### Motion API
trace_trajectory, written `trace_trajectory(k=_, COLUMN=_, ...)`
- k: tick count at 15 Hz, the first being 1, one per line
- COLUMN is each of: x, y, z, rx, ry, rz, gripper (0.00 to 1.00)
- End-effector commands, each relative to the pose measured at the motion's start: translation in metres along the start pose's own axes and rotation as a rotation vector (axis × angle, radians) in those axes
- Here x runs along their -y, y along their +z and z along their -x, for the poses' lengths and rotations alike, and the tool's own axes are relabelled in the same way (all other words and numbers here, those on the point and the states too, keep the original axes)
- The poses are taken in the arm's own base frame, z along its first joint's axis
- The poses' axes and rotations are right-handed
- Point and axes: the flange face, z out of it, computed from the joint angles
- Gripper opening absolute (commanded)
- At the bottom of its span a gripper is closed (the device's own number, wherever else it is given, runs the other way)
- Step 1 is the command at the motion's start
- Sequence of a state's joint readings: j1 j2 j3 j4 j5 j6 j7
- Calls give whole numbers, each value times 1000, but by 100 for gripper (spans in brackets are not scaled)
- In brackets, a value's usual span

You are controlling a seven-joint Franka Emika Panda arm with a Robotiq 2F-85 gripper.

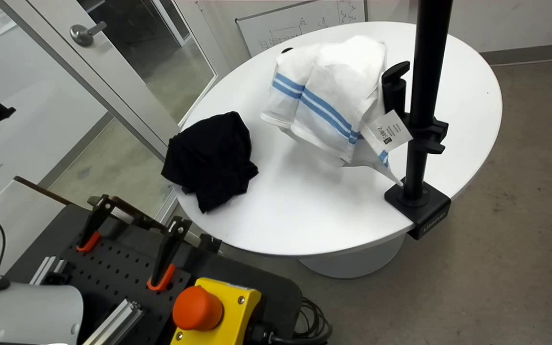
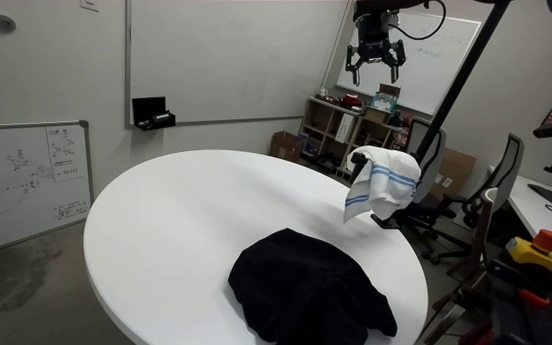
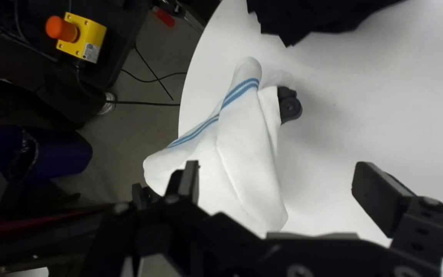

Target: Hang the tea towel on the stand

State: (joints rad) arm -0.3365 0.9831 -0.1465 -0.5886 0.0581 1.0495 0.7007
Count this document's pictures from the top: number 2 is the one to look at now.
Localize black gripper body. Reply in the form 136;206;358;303
352;12;400;54

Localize white blue-striped tea towel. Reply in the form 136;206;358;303
341;144;423;225

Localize red item on shelf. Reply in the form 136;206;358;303
341;93;364;112

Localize whiteboard with writing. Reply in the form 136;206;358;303
335;8;484;119

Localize blue box on shelf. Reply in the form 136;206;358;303
369;91;400;118

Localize wooden shelf unit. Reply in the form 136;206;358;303
298;95;417;183

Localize small cardboard box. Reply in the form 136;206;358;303
268;129;304;164

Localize black mesh office chair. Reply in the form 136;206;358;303
392;119;463;261

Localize large cardboard box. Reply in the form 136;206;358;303
436;146;479;202

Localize grey-backed office chair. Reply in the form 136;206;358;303
427;133;527;267

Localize white desk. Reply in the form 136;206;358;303
505;175;552;265

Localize black cloth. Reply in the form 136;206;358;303
226;227;400;345

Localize yellow emergency stop red button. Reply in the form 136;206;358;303
504;229;552;284

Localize small framed whiteboard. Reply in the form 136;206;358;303
0;119;95;259

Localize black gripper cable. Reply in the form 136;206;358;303
392;0;450;43

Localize large wall whiteboard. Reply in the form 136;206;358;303
122;0;356;129

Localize black wall holder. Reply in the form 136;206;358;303
130;95;178;133

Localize orange-handled black clamp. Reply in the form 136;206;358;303
515;288;550;311

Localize round grey wall fixture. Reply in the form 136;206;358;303
0;12;19;37

